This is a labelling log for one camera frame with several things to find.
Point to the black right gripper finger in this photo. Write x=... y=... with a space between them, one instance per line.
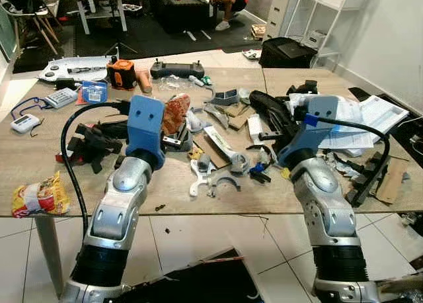
x=272 y=102
x=259 y=108

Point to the red brown snack bag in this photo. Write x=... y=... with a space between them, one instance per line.
x=176 y=111

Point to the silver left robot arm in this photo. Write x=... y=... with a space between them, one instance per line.
x=122 y=200

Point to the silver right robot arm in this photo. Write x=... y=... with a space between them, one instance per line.
x=325 y=197

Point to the black rubbish bin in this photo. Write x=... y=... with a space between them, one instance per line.
x=198 y=283

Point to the small black plastic part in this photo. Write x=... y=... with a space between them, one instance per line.
x=303 y=87

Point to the white printed plastic wrapper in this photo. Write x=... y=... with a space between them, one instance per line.
x=221 y=143

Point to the black case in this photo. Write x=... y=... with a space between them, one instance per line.
x=287 y=53

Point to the tan cylinder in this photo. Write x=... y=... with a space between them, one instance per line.
x=143 y=81

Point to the black remote controller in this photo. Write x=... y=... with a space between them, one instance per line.
x=177 y=69

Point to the small cardboard box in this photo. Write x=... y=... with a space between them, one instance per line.
x=258 y=31

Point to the white printed papers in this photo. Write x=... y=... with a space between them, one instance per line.
x=367 y=114

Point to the orange black device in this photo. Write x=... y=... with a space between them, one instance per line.
x=121 y=75

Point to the black machine parts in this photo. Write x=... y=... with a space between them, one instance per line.
x=89 y=147

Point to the white shelf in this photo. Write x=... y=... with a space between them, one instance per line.
x=310 y=18

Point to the small blue box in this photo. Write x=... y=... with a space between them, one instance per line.
x=94 y=91

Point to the person in red shirt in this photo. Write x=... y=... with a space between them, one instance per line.
x=228 y=0

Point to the brown cardboard piece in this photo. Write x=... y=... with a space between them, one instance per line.
x=395 y=180

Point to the grey calculator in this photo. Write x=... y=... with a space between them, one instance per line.
x=61 y=98

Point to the black low table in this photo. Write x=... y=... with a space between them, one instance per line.
x=180 y=12

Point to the white flat drone shell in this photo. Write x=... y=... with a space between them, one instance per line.
x=66 y=68

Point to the yellow red snack packet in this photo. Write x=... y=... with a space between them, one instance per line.
x=39 y=197

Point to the wooden leg chair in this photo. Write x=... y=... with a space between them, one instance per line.
x=33 y=12

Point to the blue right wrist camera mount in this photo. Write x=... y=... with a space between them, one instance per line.
x=310 y=128

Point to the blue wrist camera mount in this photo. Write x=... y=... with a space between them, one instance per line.
x=310 y=128
x=145 y=121

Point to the grey plastic bracket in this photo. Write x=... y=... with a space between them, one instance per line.
x=226 y=96

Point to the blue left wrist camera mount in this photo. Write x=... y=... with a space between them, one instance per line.
x=145 y=121

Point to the black rail part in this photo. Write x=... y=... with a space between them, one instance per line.
x=367 y=180

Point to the white frame stand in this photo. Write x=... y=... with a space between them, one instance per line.
x=99 y=5

